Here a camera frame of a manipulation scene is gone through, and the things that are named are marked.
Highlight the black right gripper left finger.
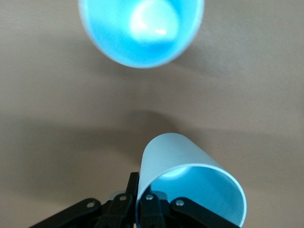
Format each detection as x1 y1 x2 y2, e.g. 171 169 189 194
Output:
30 172 140 228

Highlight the brown table cloth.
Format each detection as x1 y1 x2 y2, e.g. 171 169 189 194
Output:
0 0 304 228

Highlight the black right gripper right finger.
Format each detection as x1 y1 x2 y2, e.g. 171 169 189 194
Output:
138 192 242 228

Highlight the blue plastic cup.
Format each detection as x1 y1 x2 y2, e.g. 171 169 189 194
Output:
78 0 205 69
135 132 247 228

